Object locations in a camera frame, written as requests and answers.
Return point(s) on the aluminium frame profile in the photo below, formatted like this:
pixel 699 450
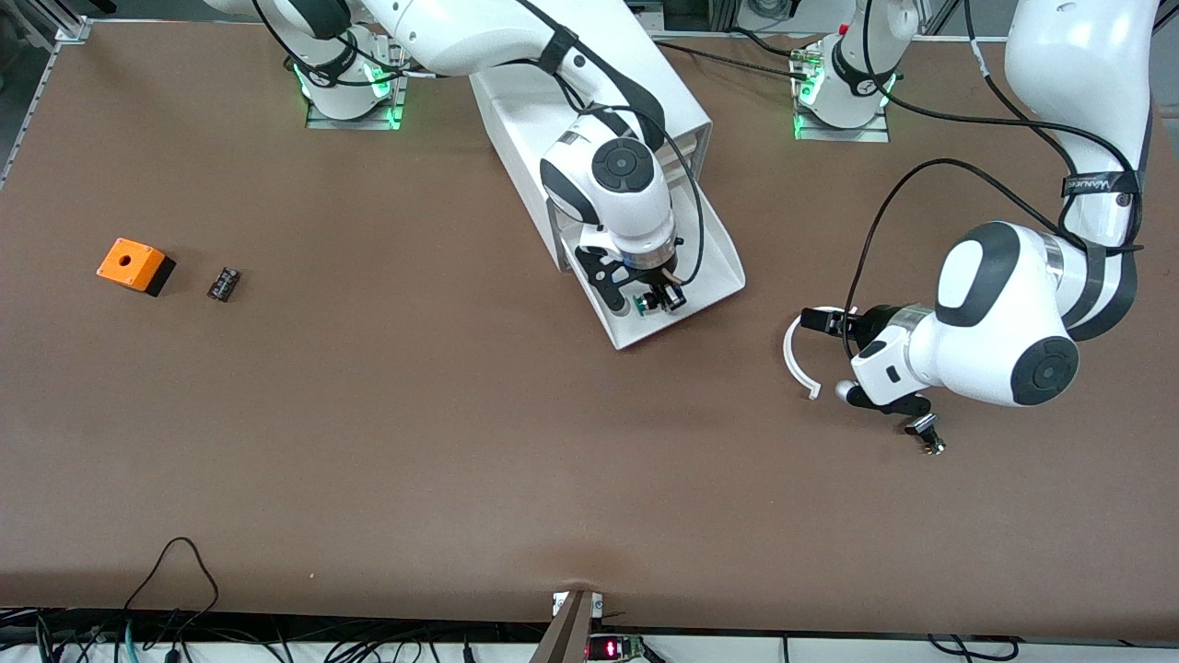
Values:
pixel 72 30

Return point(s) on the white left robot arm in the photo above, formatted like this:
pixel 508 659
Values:
pixel 1004 313

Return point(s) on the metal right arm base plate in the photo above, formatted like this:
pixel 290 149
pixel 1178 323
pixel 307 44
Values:
pixel 355 123

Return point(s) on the device with red display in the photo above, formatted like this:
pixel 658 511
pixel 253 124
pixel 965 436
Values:
pixel 608 649

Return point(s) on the green push button switch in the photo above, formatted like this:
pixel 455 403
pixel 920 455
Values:
pixel 642 306

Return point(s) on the white plastic drawer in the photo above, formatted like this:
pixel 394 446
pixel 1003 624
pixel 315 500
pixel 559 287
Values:
pixel 709 265

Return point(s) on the orange button enclosure box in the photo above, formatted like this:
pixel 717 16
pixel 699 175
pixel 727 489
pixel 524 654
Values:
pixel 129 262

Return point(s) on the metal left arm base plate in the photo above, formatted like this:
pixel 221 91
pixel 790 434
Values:
pixel 843 134

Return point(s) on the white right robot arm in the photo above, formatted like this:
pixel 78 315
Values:
pixel 479 37

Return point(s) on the small black contact block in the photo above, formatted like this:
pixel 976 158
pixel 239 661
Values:
pixel 224 284

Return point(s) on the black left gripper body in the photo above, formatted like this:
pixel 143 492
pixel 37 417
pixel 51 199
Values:
pixel 873 326

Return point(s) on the grey camera mounting post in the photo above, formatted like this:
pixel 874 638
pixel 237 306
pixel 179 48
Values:
pixel 566 635

